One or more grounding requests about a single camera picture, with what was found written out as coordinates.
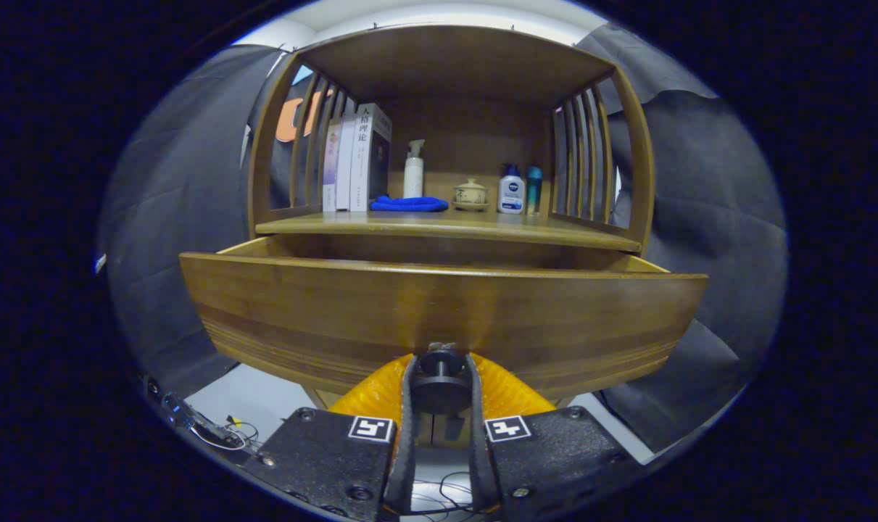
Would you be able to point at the thin white purple book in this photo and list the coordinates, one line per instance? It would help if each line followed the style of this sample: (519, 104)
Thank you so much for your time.
(331, 167)

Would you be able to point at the beige lidded teacup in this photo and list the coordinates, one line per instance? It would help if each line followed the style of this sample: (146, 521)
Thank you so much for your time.
(471, 194)

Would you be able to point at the black round drawer knob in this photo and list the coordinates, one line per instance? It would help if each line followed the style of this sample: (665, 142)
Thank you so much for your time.
(441, 391)

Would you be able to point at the blue folded cloth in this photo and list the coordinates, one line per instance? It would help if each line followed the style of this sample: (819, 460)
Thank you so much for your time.
(409, 204)

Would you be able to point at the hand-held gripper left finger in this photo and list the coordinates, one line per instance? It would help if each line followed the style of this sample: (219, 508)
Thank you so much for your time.
(407, 464)

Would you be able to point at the wooden drawer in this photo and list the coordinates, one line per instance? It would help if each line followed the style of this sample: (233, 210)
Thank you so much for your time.
(337, 312)

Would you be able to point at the black floor device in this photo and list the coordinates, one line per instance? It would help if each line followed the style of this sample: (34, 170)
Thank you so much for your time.
(185, 415)

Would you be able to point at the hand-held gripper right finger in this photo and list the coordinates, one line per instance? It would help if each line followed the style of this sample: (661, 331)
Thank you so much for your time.
(480, 464)

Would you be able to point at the wooden countertop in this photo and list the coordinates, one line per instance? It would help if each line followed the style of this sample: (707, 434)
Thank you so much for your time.
(446, 223)

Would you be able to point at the slim teal bottle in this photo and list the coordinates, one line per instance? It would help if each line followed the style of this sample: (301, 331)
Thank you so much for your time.
(534, 190)

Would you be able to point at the white pump bottle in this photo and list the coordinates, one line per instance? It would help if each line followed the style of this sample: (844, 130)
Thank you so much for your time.
(413, 177)

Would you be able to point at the thick white black book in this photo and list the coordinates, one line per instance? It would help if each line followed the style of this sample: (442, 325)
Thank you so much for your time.
(361, 167)

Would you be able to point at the wooden cabinet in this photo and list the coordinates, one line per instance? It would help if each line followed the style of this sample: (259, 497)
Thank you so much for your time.
(468, 138)

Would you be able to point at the white lotion bottle blue cap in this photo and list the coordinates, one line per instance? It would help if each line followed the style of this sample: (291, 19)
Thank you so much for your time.
(512, 192)

